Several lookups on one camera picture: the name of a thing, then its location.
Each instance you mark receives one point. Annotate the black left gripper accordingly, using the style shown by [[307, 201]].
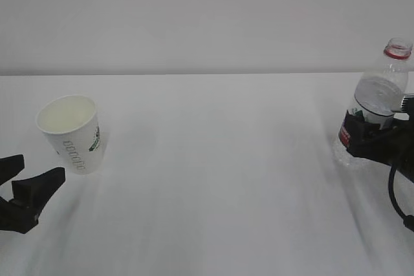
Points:
[[21, 213]]

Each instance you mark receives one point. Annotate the white paper cup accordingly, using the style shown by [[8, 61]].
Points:
[[70, 124]]

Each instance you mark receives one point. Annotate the clear water bottle red label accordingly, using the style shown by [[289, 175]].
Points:
[[379, 86]]

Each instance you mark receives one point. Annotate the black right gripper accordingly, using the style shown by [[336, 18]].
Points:
[[361, 138]]

